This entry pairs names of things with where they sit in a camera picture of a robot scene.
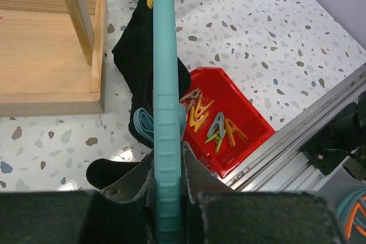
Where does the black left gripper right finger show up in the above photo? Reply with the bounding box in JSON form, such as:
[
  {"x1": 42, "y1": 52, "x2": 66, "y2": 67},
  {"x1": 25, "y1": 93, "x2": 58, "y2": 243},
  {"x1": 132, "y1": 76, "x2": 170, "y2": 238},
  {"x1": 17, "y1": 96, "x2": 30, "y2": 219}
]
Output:
[{"x1": 181, "y1": 141, "x2": 344, "y2": 244}]

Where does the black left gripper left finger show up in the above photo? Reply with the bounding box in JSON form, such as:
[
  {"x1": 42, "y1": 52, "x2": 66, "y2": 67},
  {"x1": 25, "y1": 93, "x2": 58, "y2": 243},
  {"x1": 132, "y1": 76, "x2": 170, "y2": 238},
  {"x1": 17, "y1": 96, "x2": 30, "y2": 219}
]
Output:
[{"x1": 0, "y1": 149, "x2": 157, "y2": 244}]

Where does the teal plastic clothes hanger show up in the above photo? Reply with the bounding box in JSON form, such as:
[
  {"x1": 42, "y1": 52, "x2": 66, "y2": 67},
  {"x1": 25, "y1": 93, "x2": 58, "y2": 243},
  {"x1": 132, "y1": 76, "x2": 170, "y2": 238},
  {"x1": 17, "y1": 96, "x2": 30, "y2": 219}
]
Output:
[{"x1": 153, "y1": 0, "x2": 184, "y2": 243}]

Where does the black underwear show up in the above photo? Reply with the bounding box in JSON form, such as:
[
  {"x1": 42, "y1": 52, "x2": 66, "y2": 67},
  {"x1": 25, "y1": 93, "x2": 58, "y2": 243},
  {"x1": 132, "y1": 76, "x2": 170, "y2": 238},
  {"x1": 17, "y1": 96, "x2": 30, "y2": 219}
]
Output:
[{"x1": 85, "y1": 0, "x2": 192, "y2": 190}]

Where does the teal clothespin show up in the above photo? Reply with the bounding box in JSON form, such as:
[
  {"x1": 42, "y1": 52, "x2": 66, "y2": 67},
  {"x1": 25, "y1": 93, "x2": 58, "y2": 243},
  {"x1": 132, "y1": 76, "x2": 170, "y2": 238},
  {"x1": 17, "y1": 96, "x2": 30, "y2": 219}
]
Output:
[{"x1": 133, "y1": 103, "x2": 186, "y2": 143}]

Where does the teal hanger on floor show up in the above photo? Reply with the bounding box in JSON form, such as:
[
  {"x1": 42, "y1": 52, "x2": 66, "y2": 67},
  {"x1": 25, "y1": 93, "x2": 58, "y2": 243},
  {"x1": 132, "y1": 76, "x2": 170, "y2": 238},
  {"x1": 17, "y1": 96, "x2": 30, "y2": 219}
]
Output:
[{"x1": 337, "y1": 187, "x2": 365, "y2": 218}]

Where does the orange hanger on floor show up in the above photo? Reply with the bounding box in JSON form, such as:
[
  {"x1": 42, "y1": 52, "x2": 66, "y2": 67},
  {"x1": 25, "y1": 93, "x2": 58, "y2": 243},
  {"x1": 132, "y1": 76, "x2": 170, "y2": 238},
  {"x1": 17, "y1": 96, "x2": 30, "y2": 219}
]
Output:
[{"x1": 344, "y1": 196, "x2": 365, "y2": 239}]

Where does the green clothespin in tray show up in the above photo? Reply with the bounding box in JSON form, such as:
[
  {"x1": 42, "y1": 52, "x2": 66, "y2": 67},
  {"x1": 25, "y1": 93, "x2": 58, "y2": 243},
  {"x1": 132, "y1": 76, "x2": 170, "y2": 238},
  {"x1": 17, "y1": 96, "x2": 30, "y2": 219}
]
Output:
[{"x1": 204, "y1": 130, "x2": 226, "y2": 153}]

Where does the orange clothespin in tray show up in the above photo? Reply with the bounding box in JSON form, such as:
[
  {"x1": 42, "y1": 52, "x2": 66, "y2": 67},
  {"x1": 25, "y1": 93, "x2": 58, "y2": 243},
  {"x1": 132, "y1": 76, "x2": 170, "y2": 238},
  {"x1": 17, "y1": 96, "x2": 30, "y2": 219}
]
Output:
[{"x1": 224, "y1": 118, "x2": 249, "y2": 149}]

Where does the red plastic tray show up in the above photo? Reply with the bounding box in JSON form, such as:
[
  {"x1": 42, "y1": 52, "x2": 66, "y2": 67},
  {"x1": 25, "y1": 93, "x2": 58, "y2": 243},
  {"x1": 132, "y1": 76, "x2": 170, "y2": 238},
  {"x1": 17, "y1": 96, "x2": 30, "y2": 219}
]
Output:
[{"x1": 182, "y1": 67, "x2": 275, "y2": 178}]

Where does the grey clothespin in tray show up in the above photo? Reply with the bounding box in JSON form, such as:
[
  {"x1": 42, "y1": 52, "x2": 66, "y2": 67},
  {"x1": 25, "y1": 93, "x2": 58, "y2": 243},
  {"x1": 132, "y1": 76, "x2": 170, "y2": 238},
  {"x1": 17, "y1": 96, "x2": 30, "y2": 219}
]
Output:
[{"x1": 207, "y1": 112, "x2": 225, "y2": 138}]

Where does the yellow clothespin in tray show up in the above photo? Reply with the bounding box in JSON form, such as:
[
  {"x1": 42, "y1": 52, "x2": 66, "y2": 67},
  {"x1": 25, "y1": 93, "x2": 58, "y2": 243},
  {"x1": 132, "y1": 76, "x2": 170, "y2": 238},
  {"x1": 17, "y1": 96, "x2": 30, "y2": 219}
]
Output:
[{"x1": 188, "y1": 99, "x2": 214, "y2": 133}]

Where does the beige clothespin in tray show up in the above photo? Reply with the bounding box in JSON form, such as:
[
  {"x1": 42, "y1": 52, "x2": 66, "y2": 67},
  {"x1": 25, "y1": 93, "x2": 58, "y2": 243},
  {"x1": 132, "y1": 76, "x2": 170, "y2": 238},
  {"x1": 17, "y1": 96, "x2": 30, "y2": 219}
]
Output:
[{"x1": 180, "y1": 88, "x2": 202, "y2": 113}]

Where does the wooden clothes rack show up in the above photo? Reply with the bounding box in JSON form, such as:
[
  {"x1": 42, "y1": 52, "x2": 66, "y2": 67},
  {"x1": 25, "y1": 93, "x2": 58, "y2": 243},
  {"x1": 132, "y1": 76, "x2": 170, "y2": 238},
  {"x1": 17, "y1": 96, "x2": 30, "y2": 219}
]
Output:
[{"x1": 1, "y1": 0, "x2": 108, "y2": 117}]

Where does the aluminium mounting rail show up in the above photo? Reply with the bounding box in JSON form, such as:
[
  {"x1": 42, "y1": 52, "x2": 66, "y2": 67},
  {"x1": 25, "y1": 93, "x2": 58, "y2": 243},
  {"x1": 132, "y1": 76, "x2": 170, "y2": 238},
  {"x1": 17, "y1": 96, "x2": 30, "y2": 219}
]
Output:
[{"x1": 222, "y1": 65, "x2": 365, "y2": 191}]

